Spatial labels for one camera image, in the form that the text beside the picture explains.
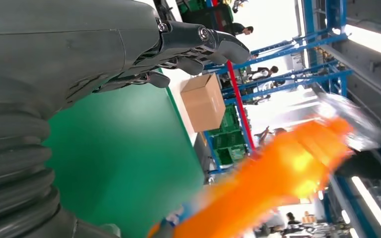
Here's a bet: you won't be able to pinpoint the orange detergent bottle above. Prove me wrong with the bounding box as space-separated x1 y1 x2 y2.
147 88 381 238

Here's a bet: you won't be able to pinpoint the blue shelf rack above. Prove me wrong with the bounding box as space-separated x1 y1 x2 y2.
203 0 354 175

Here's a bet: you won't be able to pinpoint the white table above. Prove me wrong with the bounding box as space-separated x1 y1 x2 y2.
162 67 199 145

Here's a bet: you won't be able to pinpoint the green table mat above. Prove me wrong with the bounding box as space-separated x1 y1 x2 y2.
42 69 206 238

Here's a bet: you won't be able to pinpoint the green plastic crates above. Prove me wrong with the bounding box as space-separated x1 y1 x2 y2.
207 104 248 166

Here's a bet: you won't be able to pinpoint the brown cardboard box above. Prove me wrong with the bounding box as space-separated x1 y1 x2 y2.
181 72 227 133

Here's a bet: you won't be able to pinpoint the person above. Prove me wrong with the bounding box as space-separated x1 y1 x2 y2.
248 65 279 83
285 212 302 231
231 22 254 37

